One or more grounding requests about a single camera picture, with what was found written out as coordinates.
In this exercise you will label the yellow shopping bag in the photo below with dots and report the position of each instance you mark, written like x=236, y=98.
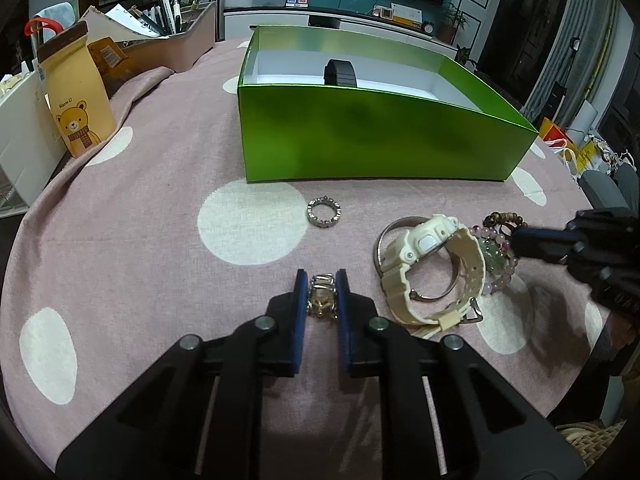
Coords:
x=585, y=155

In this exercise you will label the pink desk organiser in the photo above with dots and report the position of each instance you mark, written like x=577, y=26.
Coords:
x=185, y=40

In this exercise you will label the desk calendar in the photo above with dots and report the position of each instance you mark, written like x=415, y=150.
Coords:
x=407, y=14

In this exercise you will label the tall potted plant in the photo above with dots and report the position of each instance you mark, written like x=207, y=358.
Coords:
x=452, y=20

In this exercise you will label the white storage box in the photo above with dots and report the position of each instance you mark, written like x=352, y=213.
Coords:
x=25, y=135

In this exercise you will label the silver bangle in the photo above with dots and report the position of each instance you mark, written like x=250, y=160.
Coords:
x=387, y=240

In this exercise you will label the orange snack packet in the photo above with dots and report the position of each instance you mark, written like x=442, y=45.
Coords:
x=107, y=57

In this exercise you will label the cream digital watch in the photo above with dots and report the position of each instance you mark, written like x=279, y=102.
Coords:
x=430, y=260

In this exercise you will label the wicker basket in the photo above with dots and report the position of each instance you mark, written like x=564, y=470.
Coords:
x=587, y=435

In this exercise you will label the black wrist watch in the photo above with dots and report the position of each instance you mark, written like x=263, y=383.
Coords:
x=337, y=72

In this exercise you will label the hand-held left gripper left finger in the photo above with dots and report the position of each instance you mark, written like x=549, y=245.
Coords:
x=300, y=310

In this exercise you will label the yellow bear print pouch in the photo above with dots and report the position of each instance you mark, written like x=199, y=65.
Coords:
x=75, y=95

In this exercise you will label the white television cabinet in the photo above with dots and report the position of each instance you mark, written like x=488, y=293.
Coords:
x=325, y=20

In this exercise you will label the green cardboard box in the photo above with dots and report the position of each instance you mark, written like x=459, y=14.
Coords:
x=360, y=130

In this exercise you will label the pink polka dot tablecloth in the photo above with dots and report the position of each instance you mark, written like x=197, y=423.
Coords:
x=175, y=160

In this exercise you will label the white paper sheets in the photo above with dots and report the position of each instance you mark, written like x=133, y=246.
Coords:
x=122, y=20

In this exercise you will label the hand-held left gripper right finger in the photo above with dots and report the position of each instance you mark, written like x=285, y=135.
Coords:
x=343, y=320

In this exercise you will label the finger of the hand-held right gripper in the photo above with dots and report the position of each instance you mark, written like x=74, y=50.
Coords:
x=540, y=245

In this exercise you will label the small potted plant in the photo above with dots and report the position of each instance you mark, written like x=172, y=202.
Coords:
x=465, y=55

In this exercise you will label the pink desk clock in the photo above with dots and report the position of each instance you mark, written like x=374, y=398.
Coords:
x=382, y=12

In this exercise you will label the black alarm clock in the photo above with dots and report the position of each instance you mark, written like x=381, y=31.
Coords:
x=428, y=28

